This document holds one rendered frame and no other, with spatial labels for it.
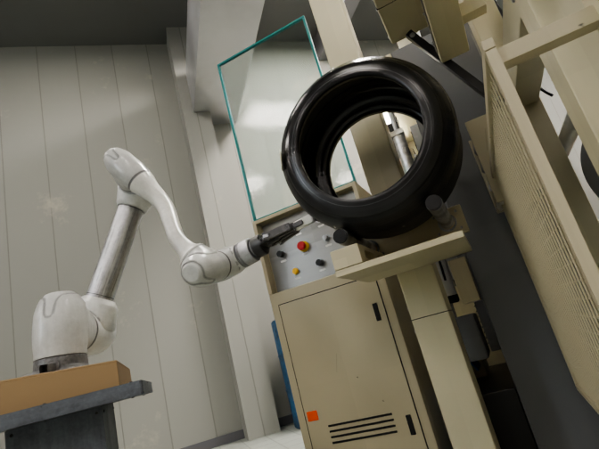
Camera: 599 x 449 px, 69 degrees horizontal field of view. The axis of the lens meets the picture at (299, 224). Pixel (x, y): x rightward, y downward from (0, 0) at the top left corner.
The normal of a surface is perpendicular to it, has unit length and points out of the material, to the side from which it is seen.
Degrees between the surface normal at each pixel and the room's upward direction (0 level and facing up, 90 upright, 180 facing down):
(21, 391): 90
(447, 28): 162
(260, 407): 90
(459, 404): 90
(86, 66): 90
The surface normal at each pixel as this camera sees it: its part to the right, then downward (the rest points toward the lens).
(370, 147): -0.41, -0.16
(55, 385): 0.25, -0.34
